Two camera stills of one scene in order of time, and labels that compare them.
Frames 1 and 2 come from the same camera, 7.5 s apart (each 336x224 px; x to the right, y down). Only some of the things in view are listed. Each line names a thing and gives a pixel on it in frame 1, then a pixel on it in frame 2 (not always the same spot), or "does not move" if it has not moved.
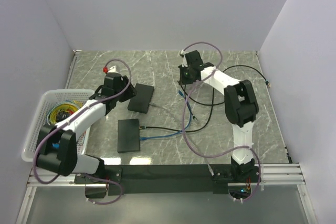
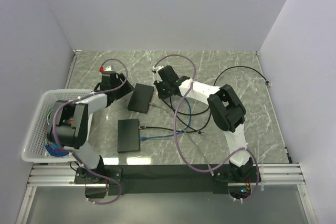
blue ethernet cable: [142, 138] does not move
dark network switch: [140, 102] does not move
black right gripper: [182, 80] -> [157, 84]
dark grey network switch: [128, 135] does not move
